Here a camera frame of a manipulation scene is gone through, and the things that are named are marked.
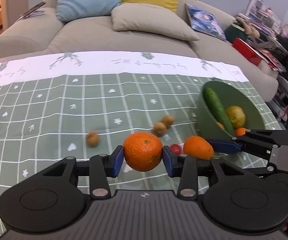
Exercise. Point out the blue printed cushion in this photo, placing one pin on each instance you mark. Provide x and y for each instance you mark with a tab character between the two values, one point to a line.
204	22

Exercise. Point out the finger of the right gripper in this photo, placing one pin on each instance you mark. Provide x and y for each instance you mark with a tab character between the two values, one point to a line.
255	142
261	171

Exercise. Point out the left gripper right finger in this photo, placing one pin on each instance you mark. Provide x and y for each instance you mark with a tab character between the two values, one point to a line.
236	199

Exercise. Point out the red box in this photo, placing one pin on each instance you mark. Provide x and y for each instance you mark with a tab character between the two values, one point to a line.
249	53

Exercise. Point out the red magazines stack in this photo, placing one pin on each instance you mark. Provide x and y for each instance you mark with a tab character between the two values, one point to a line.
271	60

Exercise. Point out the plush toy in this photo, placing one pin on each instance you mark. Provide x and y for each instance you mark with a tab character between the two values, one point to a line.
250	31

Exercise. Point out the yellow-green pear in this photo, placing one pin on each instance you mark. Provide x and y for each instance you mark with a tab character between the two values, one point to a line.
236	116

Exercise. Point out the black tablet on armrest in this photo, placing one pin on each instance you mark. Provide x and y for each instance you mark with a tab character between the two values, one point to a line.
31	10

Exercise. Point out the green plastic colander bowl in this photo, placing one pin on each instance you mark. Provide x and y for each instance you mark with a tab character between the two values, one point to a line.
229	96

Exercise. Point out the beige cushion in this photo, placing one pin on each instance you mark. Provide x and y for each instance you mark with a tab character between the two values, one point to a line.
151	19

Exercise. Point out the green checked tablecloth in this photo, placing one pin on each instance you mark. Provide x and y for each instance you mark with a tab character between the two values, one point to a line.
48	104

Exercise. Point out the brown longan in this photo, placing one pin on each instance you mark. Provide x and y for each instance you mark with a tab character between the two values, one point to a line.
168	120
92	139
159	129

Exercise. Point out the green cucumber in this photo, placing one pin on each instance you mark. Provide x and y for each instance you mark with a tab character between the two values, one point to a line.
217	109

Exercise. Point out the small red tomato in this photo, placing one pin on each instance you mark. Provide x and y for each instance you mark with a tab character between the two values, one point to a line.
176	149

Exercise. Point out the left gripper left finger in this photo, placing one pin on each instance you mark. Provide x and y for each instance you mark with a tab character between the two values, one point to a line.
58	195

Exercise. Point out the dark green bag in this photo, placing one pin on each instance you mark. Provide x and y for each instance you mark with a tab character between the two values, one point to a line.
235	30

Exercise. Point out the orange mandarin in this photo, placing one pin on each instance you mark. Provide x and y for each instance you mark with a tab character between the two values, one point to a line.
198	147
240	131
142	151
220	125

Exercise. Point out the beige fabric sofa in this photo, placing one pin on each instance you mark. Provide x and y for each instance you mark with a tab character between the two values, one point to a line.
43	35

